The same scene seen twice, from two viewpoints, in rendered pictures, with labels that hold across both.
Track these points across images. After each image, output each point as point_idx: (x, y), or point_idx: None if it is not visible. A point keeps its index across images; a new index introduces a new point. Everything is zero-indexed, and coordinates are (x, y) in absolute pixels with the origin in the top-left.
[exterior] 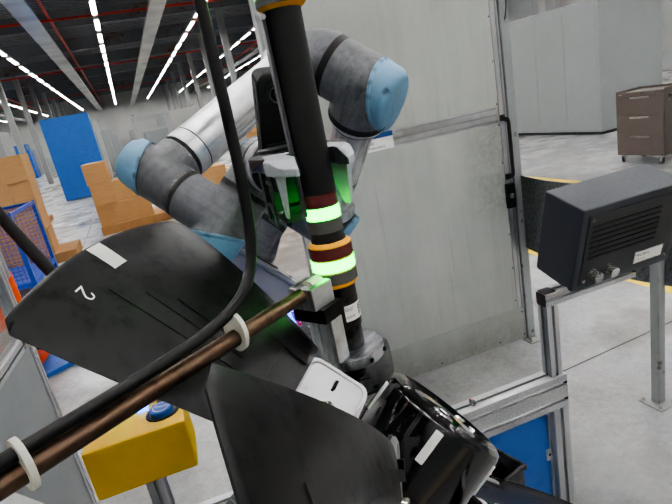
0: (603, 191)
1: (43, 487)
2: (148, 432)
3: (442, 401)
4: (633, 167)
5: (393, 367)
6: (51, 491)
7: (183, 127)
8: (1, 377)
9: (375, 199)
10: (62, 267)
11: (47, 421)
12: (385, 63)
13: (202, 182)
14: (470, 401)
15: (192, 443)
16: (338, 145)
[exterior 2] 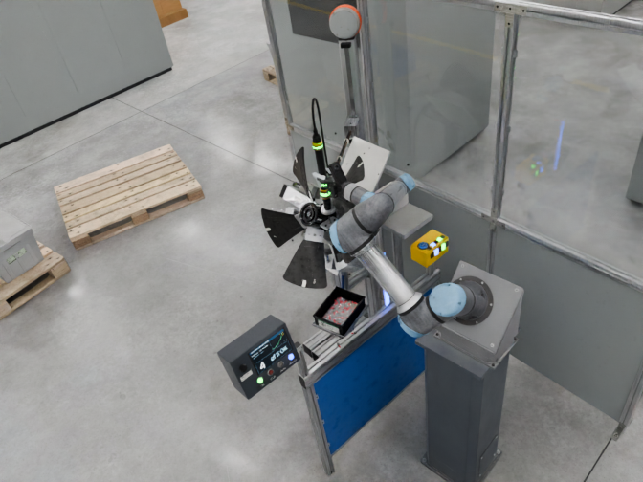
0: (258, 330)
1: (584, 318)
2: (418, 239)
3: (311, 222)
4: (236, 356)
5: (330, 238)
6: (588, 328)
7: (394, 182)
8: (606, 272)
9: None
10: (361, 159)
11: (630, 327)
12: (335, 222)
13: (381, 191)
14: (339, 343)
15: (411, 253)
16: (316, 173)
